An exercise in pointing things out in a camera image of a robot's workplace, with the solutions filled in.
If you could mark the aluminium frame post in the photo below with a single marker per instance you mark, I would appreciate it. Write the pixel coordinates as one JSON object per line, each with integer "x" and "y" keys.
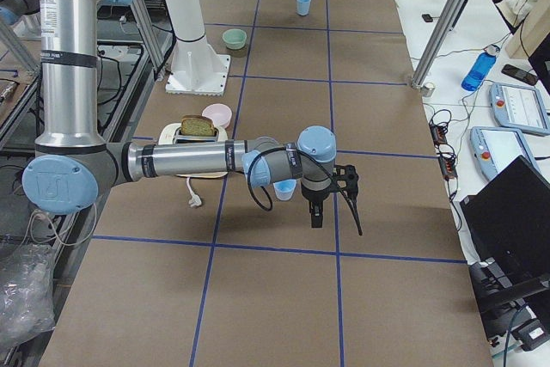
{"x": 447, "y": 16}

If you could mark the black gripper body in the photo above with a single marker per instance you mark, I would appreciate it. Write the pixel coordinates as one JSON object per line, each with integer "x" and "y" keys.
{"x": 314, "y": 198}

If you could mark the black laptop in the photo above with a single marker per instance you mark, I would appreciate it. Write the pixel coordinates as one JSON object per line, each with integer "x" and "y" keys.
{"x": 509, "y": 220}

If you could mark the cream toaster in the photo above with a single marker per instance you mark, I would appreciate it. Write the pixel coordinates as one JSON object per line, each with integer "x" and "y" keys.
{"x": 171, "y": 134}

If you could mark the lower teach pendant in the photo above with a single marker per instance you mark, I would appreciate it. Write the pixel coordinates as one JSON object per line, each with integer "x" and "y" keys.
{"x": 497, "y": 147}

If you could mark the upper teach pendant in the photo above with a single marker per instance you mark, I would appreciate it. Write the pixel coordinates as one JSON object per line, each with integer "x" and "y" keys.
{"x": 519, "y": 107}

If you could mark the blue water bottle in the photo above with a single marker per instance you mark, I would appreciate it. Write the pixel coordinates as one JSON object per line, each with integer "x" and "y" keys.
{"x": 480, "y": 69}

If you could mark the green bowl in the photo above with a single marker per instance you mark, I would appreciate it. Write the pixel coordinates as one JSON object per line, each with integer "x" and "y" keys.
{"x": 234, "y": 38}

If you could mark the teach pendant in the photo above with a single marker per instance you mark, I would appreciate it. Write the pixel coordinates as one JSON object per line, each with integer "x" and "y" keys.
{"x": 497, "y": 147}
{"x": 519, "y": 107}

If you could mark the black smartphone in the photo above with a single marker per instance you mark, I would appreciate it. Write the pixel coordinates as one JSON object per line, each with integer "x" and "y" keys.
{"x": 520, "y": 75}

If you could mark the light blue cup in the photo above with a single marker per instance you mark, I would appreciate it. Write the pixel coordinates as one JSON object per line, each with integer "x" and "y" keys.
{"x": 284, "y": 189}
{"x": 303, "y": 7}

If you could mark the bread slice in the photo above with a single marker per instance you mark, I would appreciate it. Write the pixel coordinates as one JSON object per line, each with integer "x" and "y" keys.
{"x": 197, "y": 125}

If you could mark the pink bowl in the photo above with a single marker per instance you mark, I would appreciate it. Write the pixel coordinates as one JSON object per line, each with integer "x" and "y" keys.
{"x": 220, "y": 114}

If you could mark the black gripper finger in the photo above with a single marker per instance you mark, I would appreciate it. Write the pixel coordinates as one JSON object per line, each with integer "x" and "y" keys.
{"x": 316, "y": 219}

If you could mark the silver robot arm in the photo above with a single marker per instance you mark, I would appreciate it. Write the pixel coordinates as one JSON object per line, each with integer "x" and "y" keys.
{"x": 74, "y": 165}
{"x": 13, "y": 10}

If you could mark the clear plastic bag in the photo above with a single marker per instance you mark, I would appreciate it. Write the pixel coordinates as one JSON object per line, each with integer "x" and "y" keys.
{"x": 26, "y": 294}

